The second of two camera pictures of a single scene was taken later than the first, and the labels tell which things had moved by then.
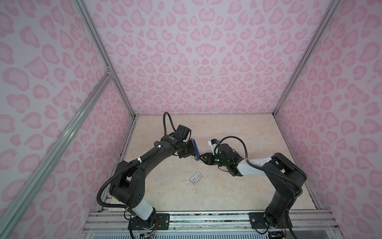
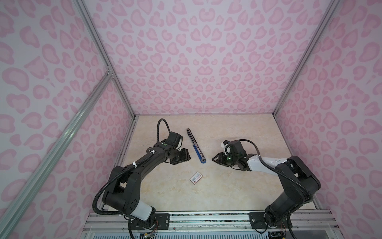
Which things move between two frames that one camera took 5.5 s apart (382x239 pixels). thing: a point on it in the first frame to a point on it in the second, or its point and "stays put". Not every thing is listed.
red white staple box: x=196 y=178 stays put
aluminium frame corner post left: x=93 y=31 stays put
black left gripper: x=192 y=150 to x=186 y=157
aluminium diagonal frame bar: x=59 y=145 stays put
